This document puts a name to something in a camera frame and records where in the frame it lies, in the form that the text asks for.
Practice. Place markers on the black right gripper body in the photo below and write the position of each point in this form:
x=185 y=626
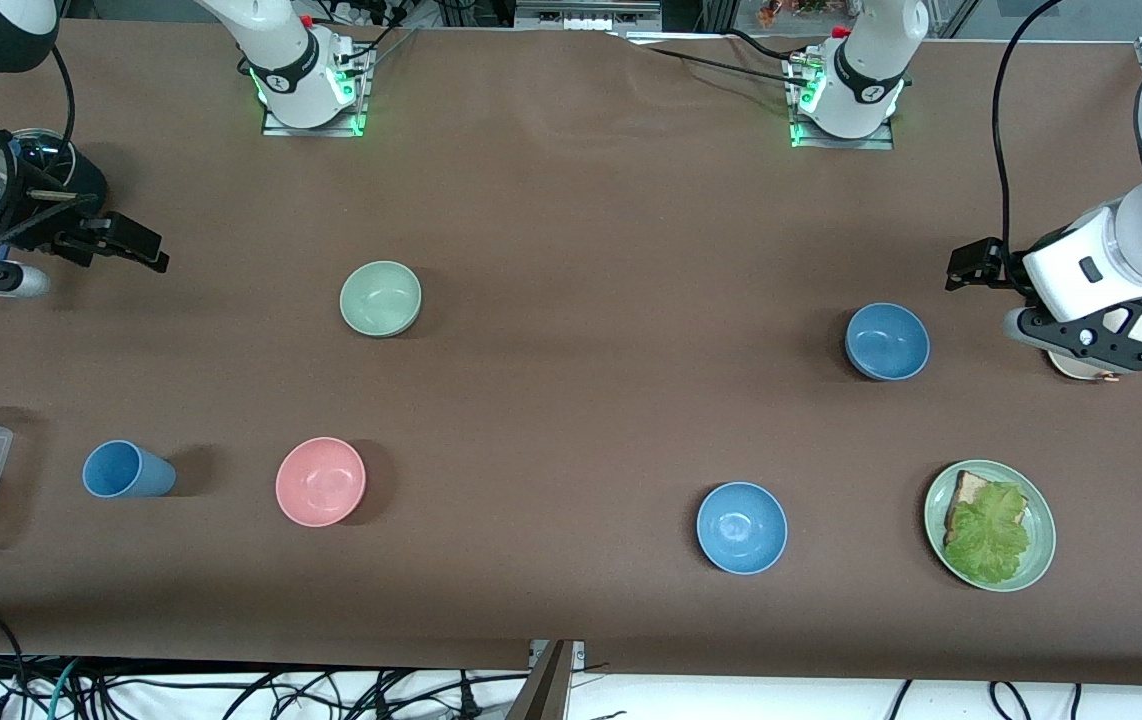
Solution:
x=71 y=192

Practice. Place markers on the brown table cover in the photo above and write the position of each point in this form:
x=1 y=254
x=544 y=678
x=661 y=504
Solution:
x=571 y=250

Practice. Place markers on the blue cup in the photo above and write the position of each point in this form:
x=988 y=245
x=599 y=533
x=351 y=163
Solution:
x=126 y=470

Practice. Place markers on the pink bowl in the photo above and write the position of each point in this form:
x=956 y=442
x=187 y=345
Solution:
x=321 y=480

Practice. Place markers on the pale green plate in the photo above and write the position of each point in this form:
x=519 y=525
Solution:
x=1039 y=555

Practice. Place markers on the bread slice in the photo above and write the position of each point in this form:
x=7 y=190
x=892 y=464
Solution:
x=969 y=488

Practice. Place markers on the blue bowl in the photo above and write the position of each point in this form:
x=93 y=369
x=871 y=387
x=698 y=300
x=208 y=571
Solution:
x=886 y=340
x=741 y=527

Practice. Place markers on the green lettuce leaf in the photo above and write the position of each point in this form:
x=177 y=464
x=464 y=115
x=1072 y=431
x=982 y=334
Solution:
x=986 y=535

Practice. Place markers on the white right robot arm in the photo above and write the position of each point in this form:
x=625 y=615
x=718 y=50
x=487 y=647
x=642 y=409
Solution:
x=281 y=55

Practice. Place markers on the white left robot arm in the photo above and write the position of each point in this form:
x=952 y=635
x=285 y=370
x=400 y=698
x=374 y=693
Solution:
x=871 y=60

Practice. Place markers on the metal table bracket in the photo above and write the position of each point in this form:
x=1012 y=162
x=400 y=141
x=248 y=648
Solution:
x=546 y=690

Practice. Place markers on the pale green bowl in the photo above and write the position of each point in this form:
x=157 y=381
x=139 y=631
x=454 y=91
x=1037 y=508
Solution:
x=381 y=298

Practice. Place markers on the silver cylinder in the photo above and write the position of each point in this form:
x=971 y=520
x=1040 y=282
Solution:
x=26 y=282

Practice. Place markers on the grey metal equipment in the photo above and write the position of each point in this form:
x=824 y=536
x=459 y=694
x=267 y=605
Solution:
x=581 y=18

